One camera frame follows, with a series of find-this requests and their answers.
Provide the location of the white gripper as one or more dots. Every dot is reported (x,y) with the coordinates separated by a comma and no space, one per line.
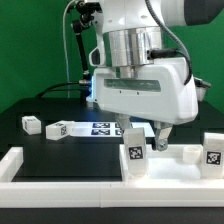
(158,93)

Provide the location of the white square tabletop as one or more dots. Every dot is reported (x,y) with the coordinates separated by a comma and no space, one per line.
(178,162)

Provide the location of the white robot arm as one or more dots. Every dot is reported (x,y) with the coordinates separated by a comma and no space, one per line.
(134,33)

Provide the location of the white fiducial tag sheet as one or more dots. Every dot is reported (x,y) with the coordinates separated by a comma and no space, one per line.
(106,129)

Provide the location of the white U-shaped obstacle fence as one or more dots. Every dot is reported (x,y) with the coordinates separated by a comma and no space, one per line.
(132,193)

